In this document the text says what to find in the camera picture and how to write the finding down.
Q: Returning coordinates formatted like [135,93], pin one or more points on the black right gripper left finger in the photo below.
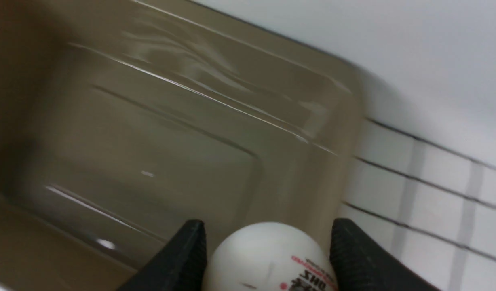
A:
[175,262]

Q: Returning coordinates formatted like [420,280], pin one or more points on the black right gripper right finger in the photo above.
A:
[360,264]

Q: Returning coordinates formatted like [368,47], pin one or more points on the white ping-pong ball with logo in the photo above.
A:
[269,256]

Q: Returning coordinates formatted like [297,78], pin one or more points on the white black-grid tablecloth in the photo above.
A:
[430,207]

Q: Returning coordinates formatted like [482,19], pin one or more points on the olive green plastic bin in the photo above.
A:
[131,127]

